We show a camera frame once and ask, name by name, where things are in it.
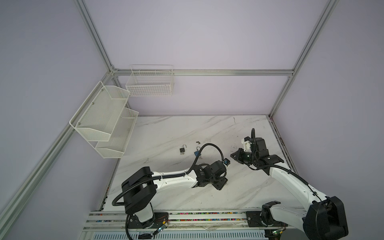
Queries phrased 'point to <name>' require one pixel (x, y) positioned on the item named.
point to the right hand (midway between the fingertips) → (230, 154)
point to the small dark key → (198, 142)
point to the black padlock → (182, 150)
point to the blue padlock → (196, 152)
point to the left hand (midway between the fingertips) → (220, 178)
